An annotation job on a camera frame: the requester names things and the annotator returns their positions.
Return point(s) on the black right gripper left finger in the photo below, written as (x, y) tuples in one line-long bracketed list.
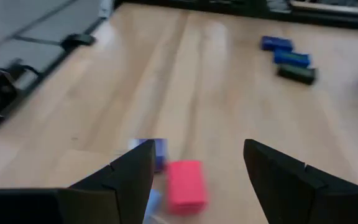
[(104, 199)]

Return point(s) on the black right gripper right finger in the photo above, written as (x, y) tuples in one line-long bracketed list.
[(306, 196)]

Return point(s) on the purple wall charger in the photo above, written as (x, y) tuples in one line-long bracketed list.
[(161, 155)]

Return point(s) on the pink wall charger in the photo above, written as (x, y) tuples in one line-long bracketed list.
[(186, 186)]

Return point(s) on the blue digital clock grey screen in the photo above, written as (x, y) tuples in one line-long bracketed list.
[(291, 58)]

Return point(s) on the dark blue digital clock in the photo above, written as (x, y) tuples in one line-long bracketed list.
[(277, 43)]

